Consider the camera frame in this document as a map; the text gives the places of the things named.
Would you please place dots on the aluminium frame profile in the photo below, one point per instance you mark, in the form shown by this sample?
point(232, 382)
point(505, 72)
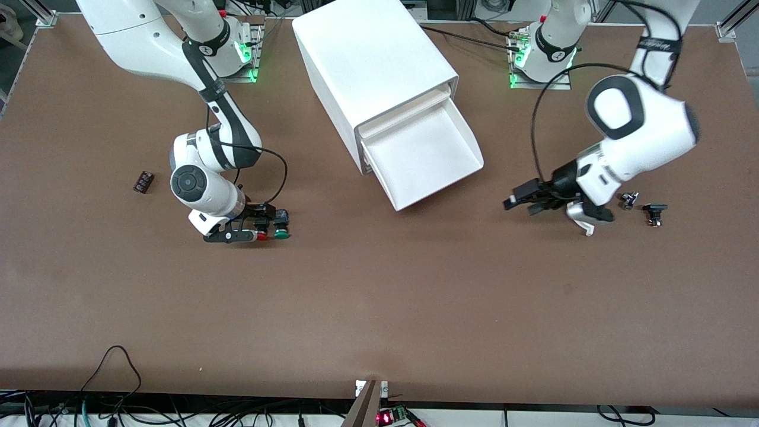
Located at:
point(41, 15)
point(735, 21)

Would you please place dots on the small black contact block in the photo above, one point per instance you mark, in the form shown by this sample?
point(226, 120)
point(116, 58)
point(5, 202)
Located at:
point(144, 182)

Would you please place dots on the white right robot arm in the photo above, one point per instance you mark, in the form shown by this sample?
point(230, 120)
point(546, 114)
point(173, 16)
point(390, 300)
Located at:
point(148, 41)

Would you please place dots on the green push button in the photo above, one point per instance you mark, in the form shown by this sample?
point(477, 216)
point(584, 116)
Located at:
point(281, 228)

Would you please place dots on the circuit board with red light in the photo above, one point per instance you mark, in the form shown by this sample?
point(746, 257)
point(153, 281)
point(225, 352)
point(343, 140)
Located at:
point(388, 418)

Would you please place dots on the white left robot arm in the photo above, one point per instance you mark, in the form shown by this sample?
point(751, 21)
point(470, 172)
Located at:
point(646, 124)

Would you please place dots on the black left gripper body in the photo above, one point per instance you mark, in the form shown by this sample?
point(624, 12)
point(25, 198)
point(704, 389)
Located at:
point(562, 179)

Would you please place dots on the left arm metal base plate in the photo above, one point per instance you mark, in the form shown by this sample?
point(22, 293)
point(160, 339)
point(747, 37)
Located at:
point(536, 85)

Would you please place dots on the small grey metal part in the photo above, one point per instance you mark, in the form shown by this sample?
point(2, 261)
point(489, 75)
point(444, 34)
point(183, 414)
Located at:
point(628, 200)

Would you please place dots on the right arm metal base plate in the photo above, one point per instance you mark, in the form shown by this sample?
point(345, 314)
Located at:
point(256, 56)

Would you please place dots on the brown camera mount post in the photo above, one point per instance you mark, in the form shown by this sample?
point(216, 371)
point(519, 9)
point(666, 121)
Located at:
point(364, 409)

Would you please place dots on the small black switch part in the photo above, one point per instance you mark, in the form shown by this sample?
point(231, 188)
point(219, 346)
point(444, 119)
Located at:
point(654, 209)

